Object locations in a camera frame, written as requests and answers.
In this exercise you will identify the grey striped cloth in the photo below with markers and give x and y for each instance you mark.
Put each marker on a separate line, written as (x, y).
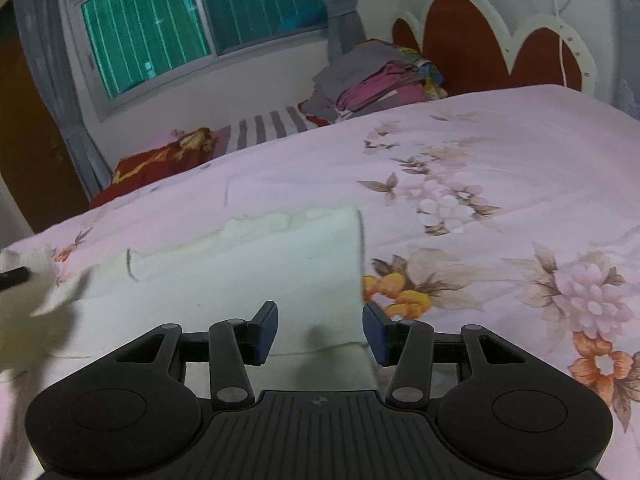
(270, 127)

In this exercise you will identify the white small garment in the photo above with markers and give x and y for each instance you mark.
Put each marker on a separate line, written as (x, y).
(240, 270)

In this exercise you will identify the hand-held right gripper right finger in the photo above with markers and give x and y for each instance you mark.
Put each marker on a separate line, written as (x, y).
(375, 334)

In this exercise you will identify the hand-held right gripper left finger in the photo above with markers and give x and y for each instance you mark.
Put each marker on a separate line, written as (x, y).
(266, 334)

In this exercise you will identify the window with green glass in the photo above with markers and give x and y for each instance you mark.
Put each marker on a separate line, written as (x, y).
(200, 10)

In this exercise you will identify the red and white headboard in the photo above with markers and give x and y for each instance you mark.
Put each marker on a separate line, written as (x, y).
(460, 40)

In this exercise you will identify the grey curtain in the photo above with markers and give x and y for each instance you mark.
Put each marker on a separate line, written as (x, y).
(342, 15)
(60, 90)

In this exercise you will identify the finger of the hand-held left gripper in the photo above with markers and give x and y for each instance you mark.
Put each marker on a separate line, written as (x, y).
(14, 278)

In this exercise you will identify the pink floral bedspread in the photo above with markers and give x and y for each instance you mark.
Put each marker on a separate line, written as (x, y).
(500, 170)

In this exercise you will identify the red patterned blanket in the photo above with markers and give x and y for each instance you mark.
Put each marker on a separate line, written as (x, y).
(160, 160)

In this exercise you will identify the brown wooden door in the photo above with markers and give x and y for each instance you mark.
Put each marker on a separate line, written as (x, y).
(35, 150)

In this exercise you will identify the pile of folded clothes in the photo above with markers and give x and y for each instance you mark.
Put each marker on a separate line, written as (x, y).
(370, 82)

